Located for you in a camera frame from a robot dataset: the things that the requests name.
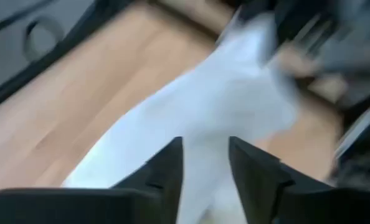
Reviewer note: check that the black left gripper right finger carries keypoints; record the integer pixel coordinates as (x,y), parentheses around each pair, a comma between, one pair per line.
(256,177)

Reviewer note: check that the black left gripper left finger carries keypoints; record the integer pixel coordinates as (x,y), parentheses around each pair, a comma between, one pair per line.
(166,174)

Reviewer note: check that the white beige plaid towel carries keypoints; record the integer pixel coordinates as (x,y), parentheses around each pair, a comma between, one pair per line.
(210,102)

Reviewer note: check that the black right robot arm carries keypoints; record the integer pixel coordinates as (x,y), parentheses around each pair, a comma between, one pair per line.
(359,62)

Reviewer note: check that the silver mounting plate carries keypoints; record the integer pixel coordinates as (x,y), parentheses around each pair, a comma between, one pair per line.
(359,127)

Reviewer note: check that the black aluminium table frame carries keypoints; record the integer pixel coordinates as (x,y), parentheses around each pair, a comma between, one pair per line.
(32,66)

